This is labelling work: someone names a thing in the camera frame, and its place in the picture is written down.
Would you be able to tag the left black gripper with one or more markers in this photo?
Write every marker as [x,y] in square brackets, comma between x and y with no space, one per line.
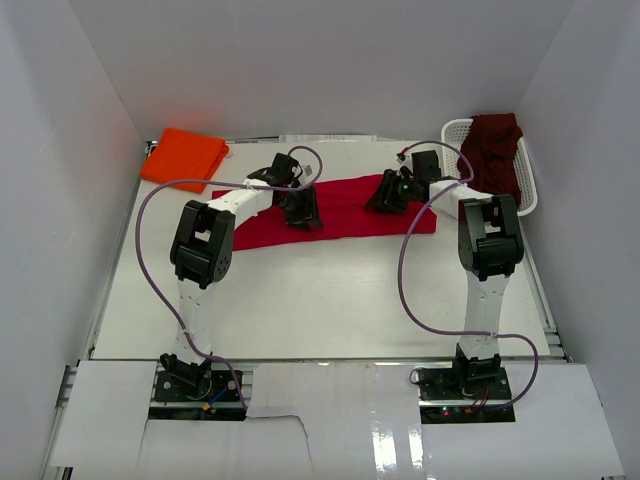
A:
[309,212]

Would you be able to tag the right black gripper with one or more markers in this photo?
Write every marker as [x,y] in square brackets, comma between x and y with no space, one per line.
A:
[388,185]

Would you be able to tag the bright red t shirt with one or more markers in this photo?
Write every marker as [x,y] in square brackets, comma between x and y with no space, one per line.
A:
[342,211]

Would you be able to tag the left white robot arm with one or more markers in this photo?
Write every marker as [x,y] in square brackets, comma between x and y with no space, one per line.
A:
[202,251]

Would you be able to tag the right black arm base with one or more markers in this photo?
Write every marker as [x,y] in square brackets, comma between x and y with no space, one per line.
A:
[442,401]

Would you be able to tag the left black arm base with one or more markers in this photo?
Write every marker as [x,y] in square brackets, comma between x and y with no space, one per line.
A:
[215,398]

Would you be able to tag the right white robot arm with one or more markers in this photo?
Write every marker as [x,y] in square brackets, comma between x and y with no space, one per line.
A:
[490,246]

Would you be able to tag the white printed label strip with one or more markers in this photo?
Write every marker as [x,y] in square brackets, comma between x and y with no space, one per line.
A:
[303,138]

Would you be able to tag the white plastic basket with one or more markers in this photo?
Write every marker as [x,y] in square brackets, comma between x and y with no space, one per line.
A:
[455,132]

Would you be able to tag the dark maroon t shirt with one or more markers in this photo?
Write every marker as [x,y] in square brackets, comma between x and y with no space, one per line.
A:
[491,146]

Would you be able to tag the folded orange t shirt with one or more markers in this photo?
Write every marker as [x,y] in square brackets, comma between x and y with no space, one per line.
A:
[181,154]

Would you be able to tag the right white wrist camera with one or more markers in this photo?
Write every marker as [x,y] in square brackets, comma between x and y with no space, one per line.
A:
[404,160]

